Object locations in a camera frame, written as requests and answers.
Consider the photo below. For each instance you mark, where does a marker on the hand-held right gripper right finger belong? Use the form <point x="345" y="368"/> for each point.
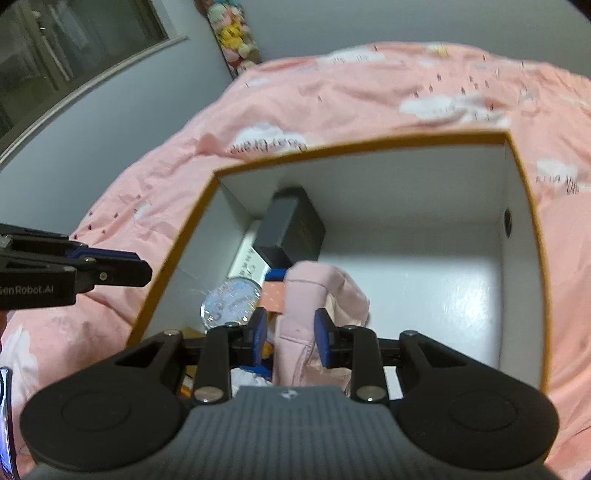
<point x="322" y="334"/>

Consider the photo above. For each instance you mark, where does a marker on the yellow and blue toy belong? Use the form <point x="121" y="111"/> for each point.
<point x="267" y="353"/>

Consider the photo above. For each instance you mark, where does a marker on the white cardboard box orange rim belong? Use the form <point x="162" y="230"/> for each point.
<point x="415" y="277"/>

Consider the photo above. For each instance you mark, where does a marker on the hanging plush toys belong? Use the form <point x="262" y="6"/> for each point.
<point x="231" y="32"/>

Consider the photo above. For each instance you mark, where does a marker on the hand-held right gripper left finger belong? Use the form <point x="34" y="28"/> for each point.
<point x="258" y="330"/>

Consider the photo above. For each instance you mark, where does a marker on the black box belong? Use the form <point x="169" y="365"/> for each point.
<point x="295" y="226"/>

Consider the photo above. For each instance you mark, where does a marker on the pink fabric pouch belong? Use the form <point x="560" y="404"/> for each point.
<point x="300" y="304"/>

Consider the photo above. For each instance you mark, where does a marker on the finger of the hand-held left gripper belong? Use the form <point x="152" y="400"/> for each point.
<point x="120" y="274"/>
<point x="46" y="247"/>

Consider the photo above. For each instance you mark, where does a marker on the round silver tin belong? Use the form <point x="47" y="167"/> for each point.
<point x="231" y="301"/>

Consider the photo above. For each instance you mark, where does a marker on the pink cloud print blanket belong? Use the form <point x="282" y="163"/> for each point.
<point x="369" y="92"/>

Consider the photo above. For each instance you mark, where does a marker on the salmon pink card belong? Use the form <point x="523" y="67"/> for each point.
<point x="273" y="296"/>

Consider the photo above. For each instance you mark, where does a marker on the white glasses case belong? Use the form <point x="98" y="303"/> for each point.
<point x="247" y="264"/>

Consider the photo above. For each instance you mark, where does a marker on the small blue object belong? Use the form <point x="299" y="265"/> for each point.
<point x="274" y="275"/>

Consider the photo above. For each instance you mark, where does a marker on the window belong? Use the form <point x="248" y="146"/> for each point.
<point x="69" y="46"/>

